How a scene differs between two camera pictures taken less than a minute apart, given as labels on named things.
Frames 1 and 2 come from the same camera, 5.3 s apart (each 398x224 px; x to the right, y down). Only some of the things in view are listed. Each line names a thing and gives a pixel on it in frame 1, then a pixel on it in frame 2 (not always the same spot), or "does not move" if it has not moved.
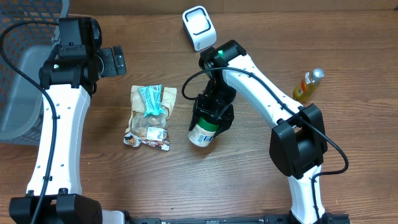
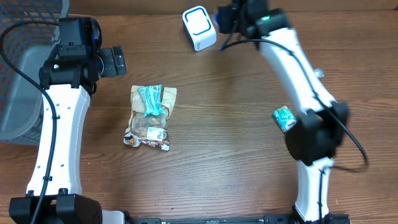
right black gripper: [211, 111] to [223, 18]
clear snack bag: [151, 129] does not move
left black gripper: [114, 68] does not move
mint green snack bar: [152, 95] does not move
